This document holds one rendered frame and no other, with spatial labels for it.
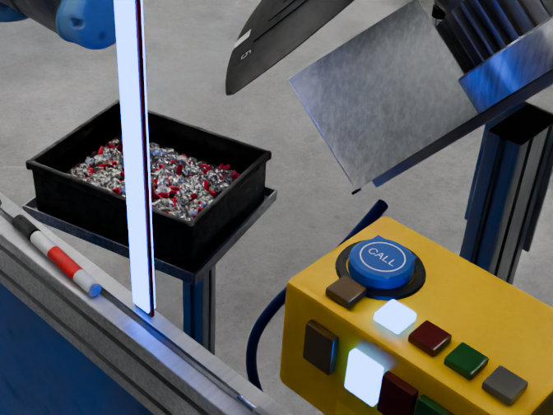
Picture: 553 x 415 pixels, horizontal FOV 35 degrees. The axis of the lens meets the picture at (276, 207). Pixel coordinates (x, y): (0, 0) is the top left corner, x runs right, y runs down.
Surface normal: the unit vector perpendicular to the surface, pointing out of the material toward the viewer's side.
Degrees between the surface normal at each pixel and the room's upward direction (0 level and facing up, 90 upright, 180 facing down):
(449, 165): 1
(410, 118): 55
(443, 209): 0
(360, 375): 90
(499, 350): 0
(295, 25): 47
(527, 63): 81
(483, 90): 100
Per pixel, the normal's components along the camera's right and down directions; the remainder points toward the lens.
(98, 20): 0.72, 0.44
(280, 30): -0.67, -0.49
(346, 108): -0.07, 0.02
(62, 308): -0.68, 0.41
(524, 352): 0.05, -0.80
